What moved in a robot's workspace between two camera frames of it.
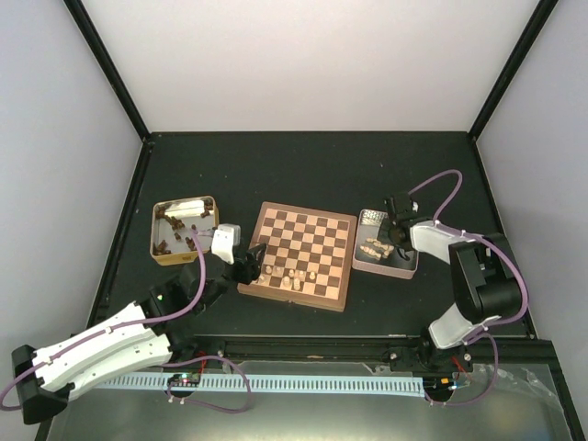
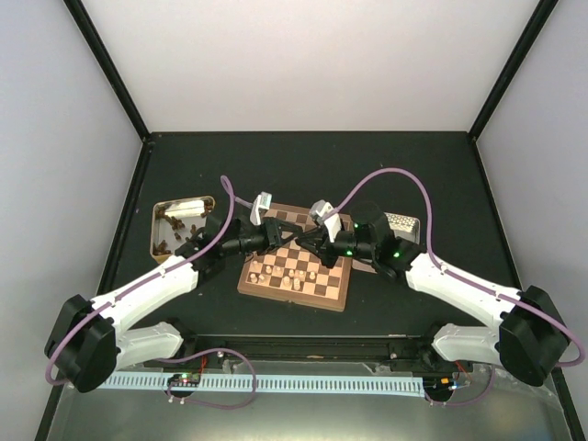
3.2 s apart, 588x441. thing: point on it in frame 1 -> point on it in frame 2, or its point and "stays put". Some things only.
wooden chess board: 310,257 stays put
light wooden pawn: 277,271 stays put
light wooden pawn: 287,284 stays put
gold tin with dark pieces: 172,241 stays put
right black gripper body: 391,239 -> 328,258
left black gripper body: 247,269 -> 267,241
